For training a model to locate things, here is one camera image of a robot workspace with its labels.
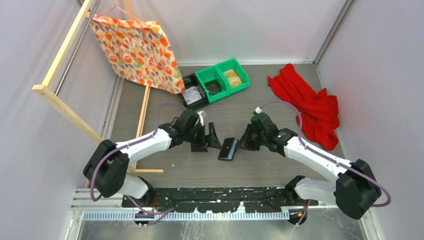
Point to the red cloth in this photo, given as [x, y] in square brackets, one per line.
[319, 110]

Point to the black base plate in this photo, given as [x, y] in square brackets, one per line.
[264, 199]

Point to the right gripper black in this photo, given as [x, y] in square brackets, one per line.
[245, 142]

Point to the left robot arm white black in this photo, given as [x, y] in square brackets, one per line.
[107, 168]

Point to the pink hanger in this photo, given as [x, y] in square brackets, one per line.
[119, 9]

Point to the floral fabric bag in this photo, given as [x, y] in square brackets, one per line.
[139, 51]

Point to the yellow packets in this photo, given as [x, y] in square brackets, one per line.
[233, 78]

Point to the green bin with yellow packets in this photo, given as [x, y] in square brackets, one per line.
[233, 63]

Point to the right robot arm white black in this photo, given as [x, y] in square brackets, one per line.
[351, 186]

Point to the black leather card holder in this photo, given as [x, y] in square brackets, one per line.
[228, 150]

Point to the dark item in bin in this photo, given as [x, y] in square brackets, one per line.
[213, 87]

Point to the white cards in tray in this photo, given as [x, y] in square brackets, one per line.
[192, 95]

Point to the green bin with dark item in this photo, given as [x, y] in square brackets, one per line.
[208, 74]

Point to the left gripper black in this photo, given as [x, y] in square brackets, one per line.
[202, 145]

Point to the black tray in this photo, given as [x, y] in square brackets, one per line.
[192, 80]

